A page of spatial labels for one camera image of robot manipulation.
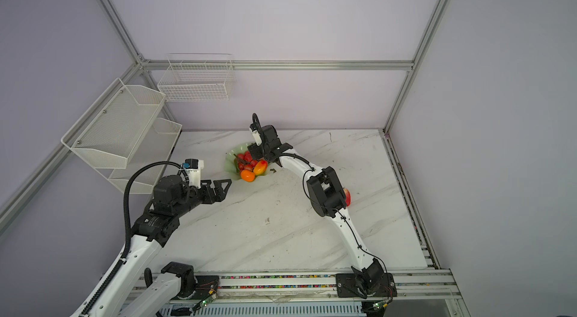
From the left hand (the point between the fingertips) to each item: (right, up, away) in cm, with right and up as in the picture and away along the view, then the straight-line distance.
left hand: (219, 183), depth 75 cm
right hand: (+7, +14, +25) cm, 30 cm away
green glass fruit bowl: (-4, +6, +27) cm, 28 cm away
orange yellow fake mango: (+10, +4, +22) cm, 25 cm away
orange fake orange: (+6, +1, +18) cm, 19 cm away
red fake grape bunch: (+3, +6, +25) cm, 26 cm away
